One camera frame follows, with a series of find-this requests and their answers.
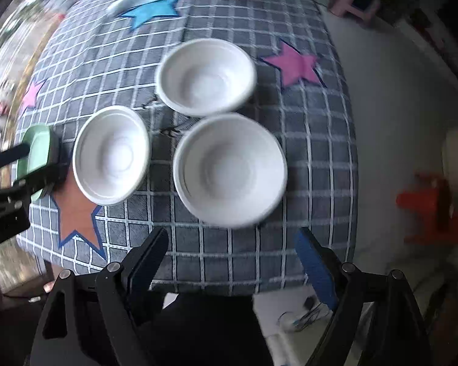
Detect red plastic stool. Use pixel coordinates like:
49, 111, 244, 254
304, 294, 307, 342
395, 173, 458, 246

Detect pink plastic stool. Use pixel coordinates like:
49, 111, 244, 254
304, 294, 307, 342
329, 0, 380, 26

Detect green square bowl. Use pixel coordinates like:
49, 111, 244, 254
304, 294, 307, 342
15, 122, 61, 203

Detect white paper bowl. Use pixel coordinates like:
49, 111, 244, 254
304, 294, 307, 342
154, 38, 257, 117
72, 106, 150, 206
172, 113, 288, 229

